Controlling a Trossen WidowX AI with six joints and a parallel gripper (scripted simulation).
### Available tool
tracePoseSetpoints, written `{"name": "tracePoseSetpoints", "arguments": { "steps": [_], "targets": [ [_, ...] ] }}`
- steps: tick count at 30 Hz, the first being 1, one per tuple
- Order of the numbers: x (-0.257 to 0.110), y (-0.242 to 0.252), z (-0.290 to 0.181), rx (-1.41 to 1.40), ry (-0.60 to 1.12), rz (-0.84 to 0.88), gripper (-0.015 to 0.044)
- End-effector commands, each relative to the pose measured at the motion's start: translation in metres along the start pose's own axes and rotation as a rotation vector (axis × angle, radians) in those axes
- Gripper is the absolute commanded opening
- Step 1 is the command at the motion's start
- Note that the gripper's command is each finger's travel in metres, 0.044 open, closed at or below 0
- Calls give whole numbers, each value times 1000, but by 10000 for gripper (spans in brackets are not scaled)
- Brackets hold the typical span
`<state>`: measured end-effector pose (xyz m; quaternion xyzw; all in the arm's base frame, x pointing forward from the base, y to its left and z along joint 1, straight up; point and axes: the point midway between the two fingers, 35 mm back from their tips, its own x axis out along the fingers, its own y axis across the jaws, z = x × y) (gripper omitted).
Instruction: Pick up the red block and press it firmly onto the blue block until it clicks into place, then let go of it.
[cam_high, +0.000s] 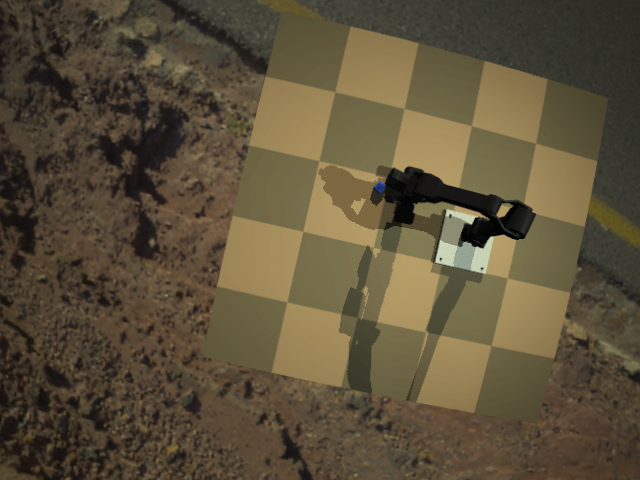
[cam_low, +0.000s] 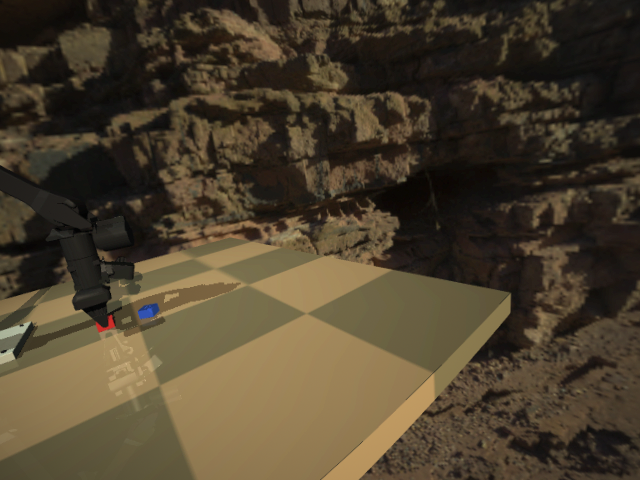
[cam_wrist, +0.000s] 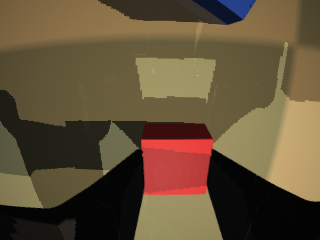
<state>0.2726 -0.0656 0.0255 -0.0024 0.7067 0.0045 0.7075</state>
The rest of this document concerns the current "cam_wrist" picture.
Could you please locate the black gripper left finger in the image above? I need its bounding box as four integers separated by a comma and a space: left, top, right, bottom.
0, 149, 144, 240

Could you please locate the red block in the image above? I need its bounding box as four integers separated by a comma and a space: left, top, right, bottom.
141, 124, 213, 195

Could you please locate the blue lego brick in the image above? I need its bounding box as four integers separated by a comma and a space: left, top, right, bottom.
192, 0, 256, 25

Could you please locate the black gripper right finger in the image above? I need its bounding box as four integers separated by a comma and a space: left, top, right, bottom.
207, 148, 320, 240

